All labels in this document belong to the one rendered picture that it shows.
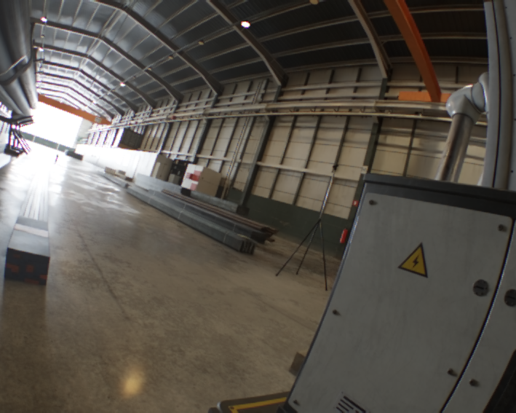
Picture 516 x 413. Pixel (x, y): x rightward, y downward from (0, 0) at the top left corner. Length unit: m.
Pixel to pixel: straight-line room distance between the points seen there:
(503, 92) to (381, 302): 0.78
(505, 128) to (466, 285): 0.63
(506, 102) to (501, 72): 0.12
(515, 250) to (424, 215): 0.15
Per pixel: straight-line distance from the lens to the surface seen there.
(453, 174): 1.24
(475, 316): 0.42
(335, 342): 0.52
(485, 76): 1.38
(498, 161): 0.93
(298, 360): 1.54
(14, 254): 1.62
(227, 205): 11.18
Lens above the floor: 0.71
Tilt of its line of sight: 1 degrees up
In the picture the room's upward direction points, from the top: 18 degrees clockwise
